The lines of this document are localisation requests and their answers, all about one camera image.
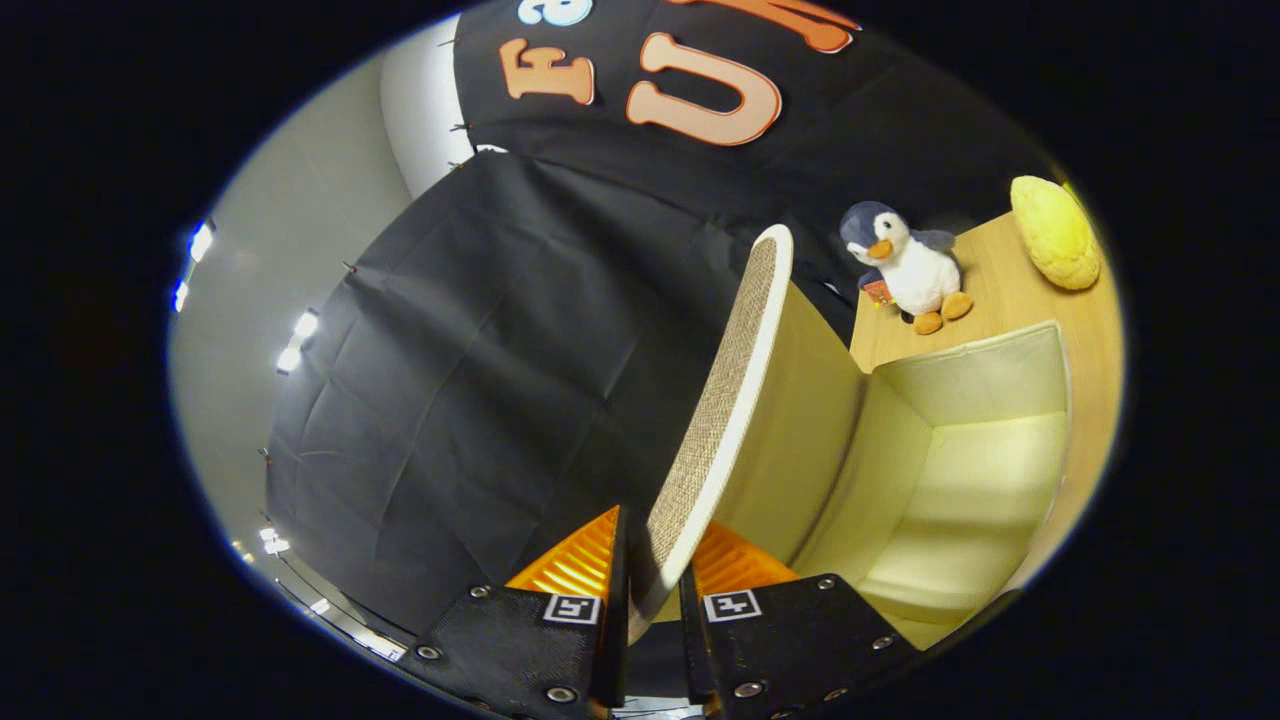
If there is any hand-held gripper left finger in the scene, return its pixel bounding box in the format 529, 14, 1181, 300
398, 505, 633, 720

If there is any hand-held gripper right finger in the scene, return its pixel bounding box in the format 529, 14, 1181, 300
678, 520, 926, 720

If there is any cream fabric storage box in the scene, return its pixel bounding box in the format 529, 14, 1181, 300
628, 224, 1073, 653

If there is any penguin plush toy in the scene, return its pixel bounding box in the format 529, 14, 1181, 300
838, 200, 974, 336

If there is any round yellow plush cushion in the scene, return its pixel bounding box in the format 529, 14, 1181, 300
1010, 175, 1101, 292

